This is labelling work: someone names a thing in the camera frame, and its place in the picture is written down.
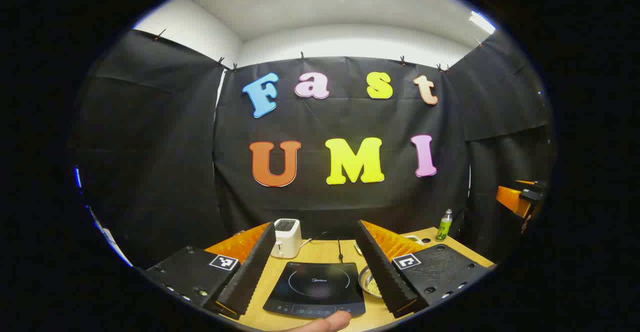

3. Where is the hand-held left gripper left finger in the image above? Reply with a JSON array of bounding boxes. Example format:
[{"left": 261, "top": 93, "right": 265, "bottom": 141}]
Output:
[{"left": 142, "top": 221, "right": 277, "bottom": 321}]

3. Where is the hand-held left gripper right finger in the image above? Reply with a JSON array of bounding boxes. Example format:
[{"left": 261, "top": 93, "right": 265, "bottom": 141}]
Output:
[{"left": 355, "top": 220, "right": 493, "bottom": 319}]

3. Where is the steel pot with soybeans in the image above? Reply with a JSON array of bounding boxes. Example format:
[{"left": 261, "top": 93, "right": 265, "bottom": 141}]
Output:
[{"left": 358, "top": 266, "right": 384, "bottom": 299}]

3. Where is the black induction cooktop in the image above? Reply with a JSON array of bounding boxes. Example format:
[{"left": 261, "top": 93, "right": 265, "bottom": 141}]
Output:
[{"left": 263, "top": 262, "right": 367, "bottom": 319}]

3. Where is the white toaster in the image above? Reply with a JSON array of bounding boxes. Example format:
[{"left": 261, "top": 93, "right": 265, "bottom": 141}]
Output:
[{"left": 270, "top": 218, "right": 303, "bottom": 259}]

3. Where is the green drink bottle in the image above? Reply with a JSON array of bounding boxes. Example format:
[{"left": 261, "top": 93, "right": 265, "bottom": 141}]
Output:
[{"left": 435, "top": 209, "right": 454, "bottom": 243}]

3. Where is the black backdrop cloth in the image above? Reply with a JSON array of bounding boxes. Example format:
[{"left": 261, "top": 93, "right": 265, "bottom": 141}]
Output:
[{"left": 67, "top": 28, "right": 556, "bottom": 269}]

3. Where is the ceiling light panel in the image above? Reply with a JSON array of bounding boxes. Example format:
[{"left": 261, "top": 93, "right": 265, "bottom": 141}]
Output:
[{"left": 469, "top": 11, "right": 497, "bottom": 34}]

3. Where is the black power cable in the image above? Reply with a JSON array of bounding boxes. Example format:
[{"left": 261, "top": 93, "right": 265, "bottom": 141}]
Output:
[{"left": 312, "top": 231, "right": 346, "bottom": 263}]

